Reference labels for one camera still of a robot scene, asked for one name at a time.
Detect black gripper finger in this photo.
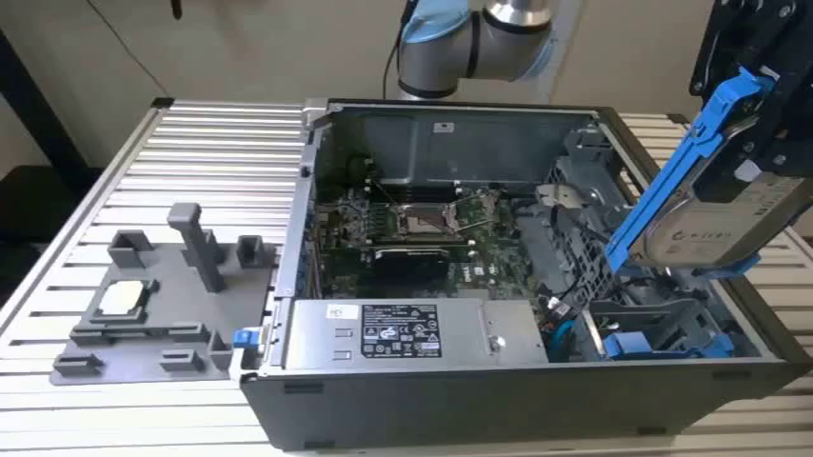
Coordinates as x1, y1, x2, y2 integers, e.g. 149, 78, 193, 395
760, 70, 813, 230
689, 0, 727, 99

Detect hard disk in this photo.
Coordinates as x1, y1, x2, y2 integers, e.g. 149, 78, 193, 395
601, 331, 736, 361
602, 66, 813, 283

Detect black disk wire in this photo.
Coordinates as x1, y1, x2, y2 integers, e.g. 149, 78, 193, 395
549, 202, 617, 251

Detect perforated metal drive cage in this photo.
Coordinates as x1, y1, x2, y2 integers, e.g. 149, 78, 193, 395
517, 128, 643, 306

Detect grey metal shroud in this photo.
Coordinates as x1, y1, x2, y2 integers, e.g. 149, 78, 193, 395
361, 113, 549, 186

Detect metal socket cover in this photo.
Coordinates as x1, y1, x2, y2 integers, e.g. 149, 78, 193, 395
446, 187, 505, 226

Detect green motherboard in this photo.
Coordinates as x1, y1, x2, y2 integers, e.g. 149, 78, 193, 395
315, 188, 548, 302

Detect CPU socket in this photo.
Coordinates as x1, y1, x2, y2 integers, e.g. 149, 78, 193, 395
393, 202, 460, 238

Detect black graphics card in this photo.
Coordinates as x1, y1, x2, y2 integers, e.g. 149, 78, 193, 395
372, 246, 453, 287

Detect black open PC case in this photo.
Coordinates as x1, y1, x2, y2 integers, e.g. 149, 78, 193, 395
238, 97, 813, 451

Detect silver power supply unit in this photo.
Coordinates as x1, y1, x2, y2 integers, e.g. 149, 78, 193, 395
282, 298, 549, 371

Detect grey parts rack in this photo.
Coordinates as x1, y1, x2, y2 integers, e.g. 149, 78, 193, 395
48, 202, 282, 386

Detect silver CPU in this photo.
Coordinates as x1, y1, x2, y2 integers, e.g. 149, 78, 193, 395
103, 281, 153, 316

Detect silver metal bracket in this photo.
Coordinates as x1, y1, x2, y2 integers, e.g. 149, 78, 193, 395
536, 183, 605, 209

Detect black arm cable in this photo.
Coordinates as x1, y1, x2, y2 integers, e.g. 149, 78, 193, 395
381, 0, 421, 99

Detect black connector coloured wires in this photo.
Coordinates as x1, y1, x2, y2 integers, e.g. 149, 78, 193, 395
537, 293, 577, 329

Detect blue data cable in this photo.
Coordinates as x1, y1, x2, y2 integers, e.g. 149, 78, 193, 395
548, 316, 577, 364

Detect thin black wall cable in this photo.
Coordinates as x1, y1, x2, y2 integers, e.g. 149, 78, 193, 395
85, 0, 171, 99

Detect black metal post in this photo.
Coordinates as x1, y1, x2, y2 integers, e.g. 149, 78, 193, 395
0, 27, 90, 173

